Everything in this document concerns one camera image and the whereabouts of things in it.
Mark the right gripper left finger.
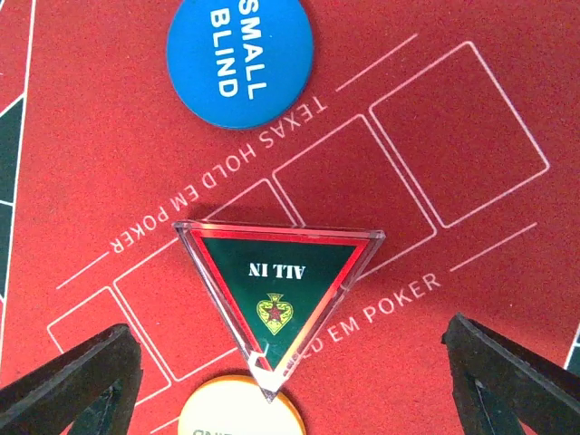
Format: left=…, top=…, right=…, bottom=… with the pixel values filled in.
left=1, top=324, right=142, bottom=434

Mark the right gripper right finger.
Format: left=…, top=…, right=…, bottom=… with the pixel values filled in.
left=442, top=314, right=579, bottom=434

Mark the orange big blind button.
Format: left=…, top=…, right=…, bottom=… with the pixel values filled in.
left=178, top=374, right=306, bottom=435

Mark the triangular all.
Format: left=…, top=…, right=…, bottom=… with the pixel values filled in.
left=173, top=220, right=385, bottom=402

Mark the blue small blind button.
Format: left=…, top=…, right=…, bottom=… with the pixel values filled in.
left=166, top=1, right=314, bottom=130

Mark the round red black poker mat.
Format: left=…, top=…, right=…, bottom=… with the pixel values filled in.
left=1, top=1, right=579, bottom=434

